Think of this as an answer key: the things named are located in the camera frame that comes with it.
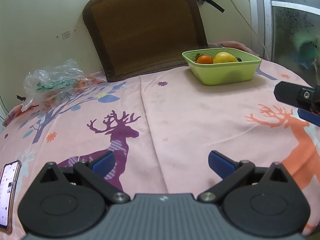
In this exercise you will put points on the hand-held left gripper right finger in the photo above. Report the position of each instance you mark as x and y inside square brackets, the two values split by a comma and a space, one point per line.
[221, 163]

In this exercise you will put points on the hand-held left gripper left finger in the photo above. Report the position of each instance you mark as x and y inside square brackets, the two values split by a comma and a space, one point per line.
[103, 163]

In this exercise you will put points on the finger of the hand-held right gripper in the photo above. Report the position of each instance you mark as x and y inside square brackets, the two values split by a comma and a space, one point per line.
[311, 118]
[287, 92]

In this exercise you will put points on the green plastic basin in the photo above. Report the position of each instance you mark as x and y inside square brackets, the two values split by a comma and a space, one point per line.
[225, 73]

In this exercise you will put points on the yellow lemon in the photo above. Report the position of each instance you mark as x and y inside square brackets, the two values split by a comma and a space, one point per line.
[225, 58]

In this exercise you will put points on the small orange mandarin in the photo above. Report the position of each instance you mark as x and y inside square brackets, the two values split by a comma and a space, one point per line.
[205, 60]

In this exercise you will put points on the green object behind glass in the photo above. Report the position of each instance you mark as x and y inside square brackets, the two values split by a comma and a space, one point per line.
[307, 51]

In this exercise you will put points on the pink deer print bedsheet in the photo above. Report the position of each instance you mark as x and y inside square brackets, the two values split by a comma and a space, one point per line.
[187, 120]

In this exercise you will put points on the pink crumpled cloth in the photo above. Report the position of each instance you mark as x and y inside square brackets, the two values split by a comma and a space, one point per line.
[230, 44]

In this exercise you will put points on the frosted glass pane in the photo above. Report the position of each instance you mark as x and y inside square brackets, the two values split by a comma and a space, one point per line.
[292, 17]

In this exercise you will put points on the clear plastic bag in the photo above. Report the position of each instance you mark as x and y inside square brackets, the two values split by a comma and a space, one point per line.
[55, 80]

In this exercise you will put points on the smartphone in clear case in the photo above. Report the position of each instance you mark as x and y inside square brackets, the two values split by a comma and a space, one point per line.
[8, 192]

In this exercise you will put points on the brown woven seat mat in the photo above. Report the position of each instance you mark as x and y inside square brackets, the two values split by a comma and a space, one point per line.
[145, 30]

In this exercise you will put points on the white door frame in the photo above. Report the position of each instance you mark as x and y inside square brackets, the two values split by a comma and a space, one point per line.
[257, 17]

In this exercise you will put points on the small white wall plate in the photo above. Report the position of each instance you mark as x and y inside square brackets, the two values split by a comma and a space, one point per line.
[66, 35]

